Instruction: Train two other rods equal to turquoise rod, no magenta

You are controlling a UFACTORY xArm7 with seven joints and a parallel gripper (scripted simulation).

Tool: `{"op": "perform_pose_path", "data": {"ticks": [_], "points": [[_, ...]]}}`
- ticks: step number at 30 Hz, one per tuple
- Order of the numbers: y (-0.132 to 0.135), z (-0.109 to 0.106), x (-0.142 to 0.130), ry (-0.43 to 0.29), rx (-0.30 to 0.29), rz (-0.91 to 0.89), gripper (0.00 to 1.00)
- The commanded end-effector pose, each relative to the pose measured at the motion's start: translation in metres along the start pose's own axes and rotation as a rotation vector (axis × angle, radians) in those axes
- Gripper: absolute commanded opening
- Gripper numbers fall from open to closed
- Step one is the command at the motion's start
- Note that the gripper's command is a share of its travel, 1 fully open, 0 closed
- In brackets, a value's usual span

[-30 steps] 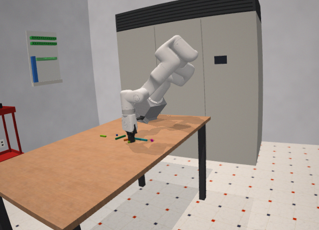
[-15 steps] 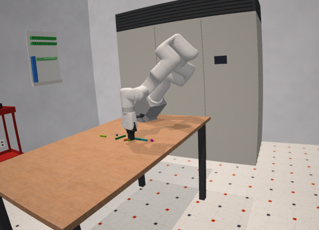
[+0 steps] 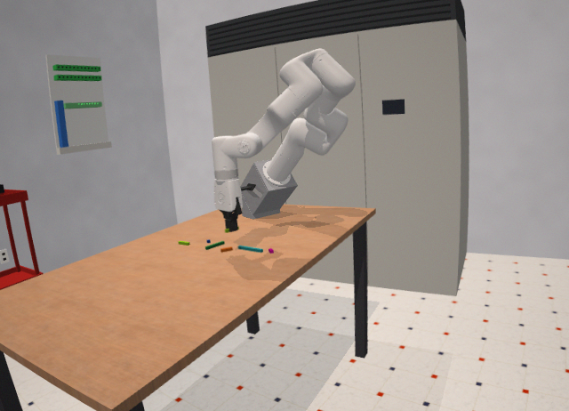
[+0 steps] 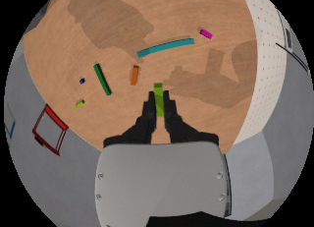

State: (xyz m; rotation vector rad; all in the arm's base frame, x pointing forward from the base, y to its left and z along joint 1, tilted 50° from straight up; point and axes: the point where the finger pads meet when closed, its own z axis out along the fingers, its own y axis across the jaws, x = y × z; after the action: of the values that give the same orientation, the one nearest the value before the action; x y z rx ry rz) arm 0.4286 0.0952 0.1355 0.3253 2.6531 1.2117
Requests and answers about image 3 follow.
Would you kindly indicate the turquoise rod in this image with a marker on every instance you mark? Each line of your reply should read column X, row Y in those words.
column 259, row 250

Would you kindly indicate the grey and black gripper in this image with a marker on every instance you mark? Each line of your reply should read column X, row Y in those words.
column 226, row 198

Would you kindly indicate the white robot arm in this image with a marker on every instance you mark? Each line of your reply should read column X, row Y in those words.
column 317, row 132

